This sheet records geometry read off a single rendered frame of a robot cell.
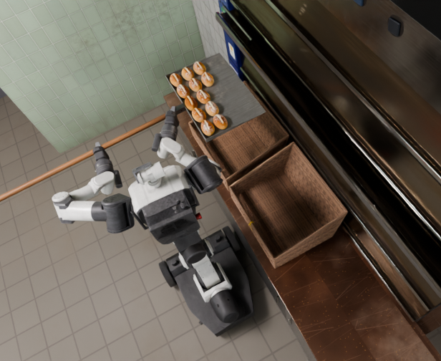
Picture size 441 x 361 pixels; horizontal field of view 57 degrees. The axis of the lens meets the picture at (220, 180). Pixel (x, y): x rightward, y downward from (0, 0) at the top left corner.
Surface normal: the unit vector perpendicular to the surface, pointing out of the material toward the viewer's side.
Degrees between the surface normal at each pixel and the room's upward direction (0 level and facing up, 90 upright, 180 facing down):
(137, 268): 0
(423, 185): 70
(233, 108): 1
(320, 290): 0
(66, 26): 90
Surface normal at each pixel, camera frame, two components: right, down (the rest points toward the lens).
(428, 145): -0.88, 0.26
